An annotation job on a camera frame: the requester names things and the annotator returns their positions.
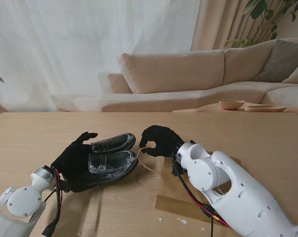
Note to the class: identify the black leather loafer shoe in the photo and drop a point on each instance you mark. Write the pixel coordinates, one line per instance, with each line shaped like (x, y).
(114, 142)
(111, 165)

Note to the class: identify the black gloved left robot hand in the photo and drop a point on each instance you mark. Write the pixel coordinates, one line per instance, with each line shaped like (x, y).
(74, 160)

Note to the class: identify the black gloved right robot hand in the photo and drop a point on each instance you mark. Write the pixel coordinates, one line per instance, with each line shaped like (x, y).
(166, 140)

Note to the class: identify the brown paper bag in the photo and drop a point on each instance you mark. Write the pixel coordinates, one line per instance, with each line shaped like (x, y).
(173, 197)

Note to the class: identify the low wooden coffee table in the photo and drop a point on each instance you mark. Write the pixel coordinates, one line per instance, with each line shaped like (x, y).
(208, 108)

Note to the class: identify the tall green potted plant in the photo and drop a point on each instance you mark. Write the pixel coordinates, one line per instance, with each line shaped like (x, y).
(262, 14)

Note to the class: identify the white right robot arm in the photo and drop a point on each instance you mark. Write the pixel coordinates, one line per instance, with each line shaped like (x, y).
(237, 192)

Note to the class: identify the round wooden bowl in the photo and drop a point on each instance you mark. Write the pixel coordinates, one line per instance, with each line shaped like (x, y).
(231, 105)

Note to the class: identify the white sheer curtain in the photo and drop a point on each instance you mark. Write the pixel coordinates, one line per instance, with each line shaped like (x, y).
(77, 49)

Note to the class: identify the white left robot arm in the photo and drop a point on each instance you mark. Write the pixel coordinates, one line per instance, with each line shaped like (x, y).
(20, 202)

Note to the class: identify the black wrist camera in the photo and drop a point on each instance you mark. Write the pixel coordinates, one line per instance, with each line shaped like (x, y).
(179, 169)
(66, 186)

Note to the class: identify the beige drape curtain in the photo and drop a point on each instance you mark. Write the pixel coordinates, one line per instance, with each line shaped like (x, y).
(218, 24)

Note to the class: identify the shallow wooden tray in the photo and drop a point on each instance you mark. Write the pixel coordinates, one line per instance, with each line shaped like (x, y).
(265, 108)

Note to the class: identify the grey sofa cushion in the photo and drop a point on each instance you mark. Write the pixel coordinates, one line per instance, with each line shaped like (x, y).
(282, 61)

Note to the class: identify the beige sofa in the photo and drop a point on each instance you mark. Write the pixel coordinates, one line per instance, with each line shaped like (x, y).
(173, 71)

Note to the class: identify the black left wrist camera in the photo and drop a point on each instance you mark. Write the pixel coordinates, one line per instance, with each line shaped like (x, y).
(66, 186)

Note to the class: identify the beige sofa cushion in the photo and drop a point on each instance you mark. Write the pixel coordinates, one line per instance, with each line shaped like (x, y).
(297, 74)

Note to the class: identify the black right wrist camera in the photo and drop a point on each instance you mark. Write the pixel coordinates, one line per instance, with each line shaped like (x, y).
(179, 169)

